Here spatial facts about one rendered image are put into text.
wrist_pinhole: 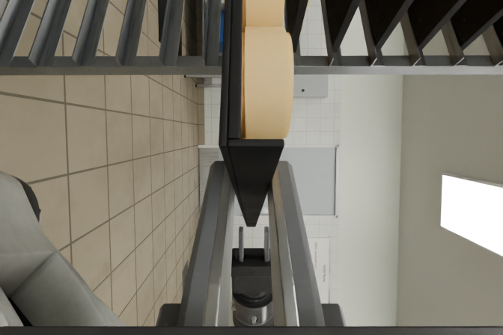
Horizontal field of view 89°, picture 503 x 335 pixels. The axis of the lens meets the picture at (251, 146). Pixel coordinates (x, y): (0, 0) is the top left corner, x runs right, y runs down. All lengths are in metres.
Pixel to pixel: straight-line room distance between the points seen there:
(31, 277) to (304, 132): 3.67
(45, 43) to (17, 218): 0.48
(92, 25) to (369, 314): 4.90
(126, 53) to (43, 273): 0.45
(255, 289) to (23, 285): 0.36
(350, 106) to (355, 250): 2.17
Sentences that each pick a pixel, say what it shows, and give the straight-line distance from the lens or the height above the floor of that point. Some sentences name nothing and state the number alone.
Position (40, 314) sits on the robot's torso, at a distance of 0.38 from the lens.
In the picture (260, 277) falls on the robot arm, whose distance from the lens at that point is 0.54.
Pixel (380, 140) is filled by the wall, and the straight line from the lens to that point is 4.24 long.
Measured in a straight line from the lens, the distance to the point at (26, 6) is 0.88.
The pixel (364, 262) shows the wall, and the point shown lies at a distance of 4.60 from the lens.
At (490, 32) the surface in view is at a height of 1.31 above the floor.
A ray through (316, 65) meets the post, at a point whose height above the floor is 0.92.
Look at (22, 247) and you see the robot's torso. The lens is 0.34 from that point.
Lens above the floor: 0.78
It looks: level
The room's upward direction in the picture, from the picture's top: 90 degrees clockwise
